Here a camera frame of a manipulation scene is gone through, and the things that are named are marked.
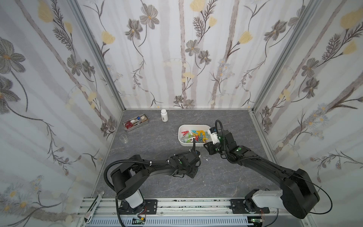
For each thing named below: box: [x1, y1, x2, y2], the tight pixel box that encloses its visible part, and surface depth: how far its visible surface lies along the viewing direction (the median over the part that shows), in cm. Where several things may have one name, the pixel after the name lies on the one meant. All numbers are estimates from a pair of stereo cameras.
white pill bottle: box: [160, 108, 169, 123], surface depth 110 cm
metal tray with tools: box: [121, 113, 150, 132], surface depth 113 cm
